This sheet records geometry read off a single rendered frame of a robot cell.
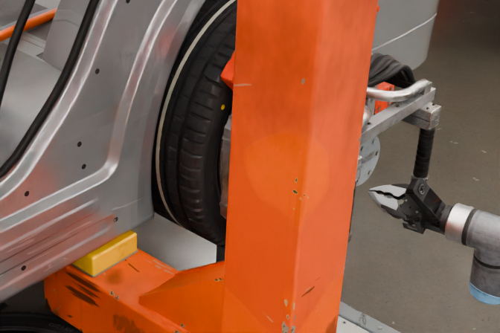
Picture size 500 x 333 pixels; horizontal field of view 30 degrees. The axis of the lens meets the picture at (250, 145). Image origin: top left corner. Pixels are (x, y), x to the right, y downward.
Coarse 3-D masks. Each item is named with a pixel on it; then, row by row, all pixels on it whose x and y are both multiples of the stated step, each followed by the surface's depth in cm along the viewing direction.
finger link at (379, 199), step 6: (372, 192) 228; (372, 198) 228; (378, 198) 226; (384, 198) 226; (390, 198) 226; (378, 204) 227; (384, 204) 225; (390, 204) 225; (396, 204) 224; (384, 210) 230
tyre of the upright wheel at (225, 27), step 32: (224, 0) 214; (192, 32) 209; (224, 32) 205; (192, 64) 205; (224, 64) 201; (192, 96) 203; (224, 96) 202; (192, 128) 202; (160, 160) 210; (192, 160) 203; (192, 192) 208; (192, 224) 218; (224, 224) 220
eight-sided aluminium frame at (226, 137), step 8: (376, 88) 239; (368, 104) 239; (224, 128) 202; (224, 136) 203; (224, 144) 204; (224, 152) 204; (224, 160) 205; (224, 168) 206; (224, 176) 207; (224, 184) 208; (224, 192) 209; (224, 200) 210; (224, 208) 211; (224, 216) 213
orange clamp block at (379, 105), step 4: (380, 84) 244; (384, 84) 244; (388, 84) 244; (380, 88) 242; (384, 88) 242; (388, 88) 244; (392, 88) 245; (376, 100) 241; (376, 104) 242; (380, 104) 244; (384, 104) 246; (388, 104) 247; (376, 108) 243; (380, 108) 245; (384, 108) 246; (376, 112) 244
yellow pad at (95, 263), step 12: (120, 240) 203; (132, 240) 205; (96, 252) 198; (108, 252) 200; (120, 252) 203; (132, 252) 207; (72, 264) 202; (84, 264) 199; (96, 264) 198; (108, 264) 201; (96, 276) 199
